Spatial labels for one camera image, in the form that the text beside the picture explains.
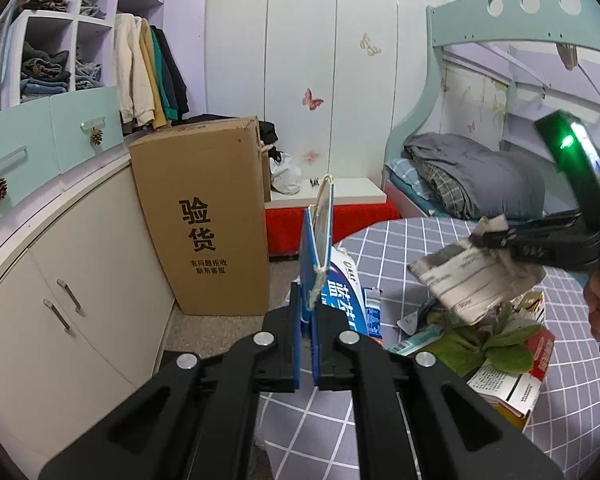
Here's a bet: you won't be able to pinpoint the cream hanging jacket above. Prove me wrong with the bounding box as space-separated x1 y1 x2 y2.
114 13 155 126

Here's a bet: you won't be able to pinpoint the white open wardrobe shelves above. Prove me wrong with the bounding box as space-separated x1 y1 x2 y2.
0 0 164 110

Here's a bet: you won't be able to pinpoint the mint drawer unit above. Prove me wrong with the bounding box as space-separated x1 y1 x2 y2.
0 87 123 219

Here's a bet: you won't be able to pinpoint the white plastic bag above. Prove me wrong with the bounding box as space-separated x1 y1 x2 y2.
270 152 302 195

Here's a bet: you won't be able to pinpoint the black hanging garment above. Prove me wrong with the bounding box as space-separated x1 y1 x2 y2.
155 27 189 119

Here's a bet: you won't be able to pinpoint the mint bunk bed frame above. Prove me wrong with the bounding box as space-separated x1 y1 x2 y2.
385 0 600 212

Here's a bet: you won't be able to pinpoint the pink butterfly wall sticker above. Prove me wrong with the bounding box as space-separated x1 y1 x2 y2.
302 88 324 112

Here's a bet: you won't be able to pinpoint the pine cone ornament right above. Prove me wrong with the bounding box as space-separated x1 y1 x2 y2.
90 128 102 146

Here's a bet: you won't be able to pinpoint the blue card package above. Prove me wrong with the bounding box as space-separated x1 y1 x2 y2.
299 174 335 325

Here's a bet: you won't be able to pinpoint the large brown cardboard box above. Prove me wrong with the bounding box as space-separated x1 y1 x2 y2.
130 117 270 316

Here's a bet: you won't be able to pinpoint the newspaper sheet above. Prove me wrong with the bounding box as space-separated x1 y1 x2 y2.
408 238 545 325

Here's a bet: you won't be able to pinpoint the grey checked tablecloth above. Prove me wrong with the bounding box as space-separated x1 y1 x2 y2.
334 218 600 479

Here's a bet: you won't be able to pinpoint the green hanging garment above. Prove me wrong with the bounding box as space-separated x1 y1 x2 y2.
150 26 178 122

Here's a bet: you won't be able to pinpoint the grey folded duvet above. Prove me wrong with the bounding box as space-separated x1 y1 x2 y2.
403 133 545 220

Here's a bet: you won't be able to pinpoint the cream lower cabinet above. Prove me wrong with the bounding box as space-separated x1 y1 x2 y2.
0 159 174 479

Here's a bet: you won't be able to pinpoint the red and white bench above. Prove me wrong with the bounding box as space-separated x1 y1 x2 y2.
263 175 401 260

